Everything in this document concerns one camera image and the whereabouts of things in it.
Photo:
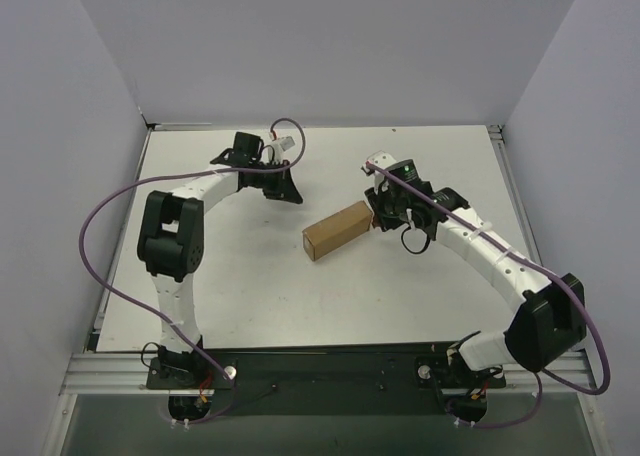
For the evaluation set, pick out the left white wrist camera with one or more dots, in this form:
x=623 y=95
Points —
x=280 y=145

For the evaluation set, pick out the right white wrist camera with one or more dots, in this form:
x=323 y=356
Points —
x=382 y=160

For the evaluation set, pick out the aluminium front rail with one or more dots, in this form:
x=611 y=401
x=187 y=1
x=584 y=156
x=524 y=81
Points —
x=126 y=374

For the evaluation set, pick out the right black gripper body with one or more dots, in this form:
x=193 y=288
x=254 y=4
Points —
x=382 y=211

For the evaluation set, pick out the aluminium rail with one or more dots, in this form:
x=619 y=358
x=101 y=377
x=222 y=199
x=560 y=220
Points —
x=212 y=126
x=126 y=374

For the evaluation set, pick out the brown cardboard express box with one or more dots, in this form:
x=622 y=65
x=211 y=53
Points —
x=335 y=231

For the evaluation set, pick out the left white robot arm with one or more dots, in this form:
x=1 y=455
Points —
x=171 y=241

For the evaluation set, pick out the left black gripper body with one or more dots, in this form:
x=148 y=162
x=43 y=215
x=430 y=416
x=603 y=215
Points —
x=276 y=188

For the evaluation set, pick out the aluminium back rail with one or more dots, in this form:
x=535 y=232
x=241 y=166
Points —
x=212 y=126

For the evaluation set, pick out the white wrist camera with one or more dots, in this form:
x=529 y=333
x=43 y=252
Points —
x=382 y=160
x=280 y=145

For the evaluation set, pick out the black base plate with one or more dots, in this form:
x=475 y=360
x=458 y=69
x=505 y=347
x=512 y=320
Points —
x=220 y=394

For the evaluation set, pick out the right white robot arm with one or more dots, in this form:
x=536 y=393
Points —
x=546 y=318

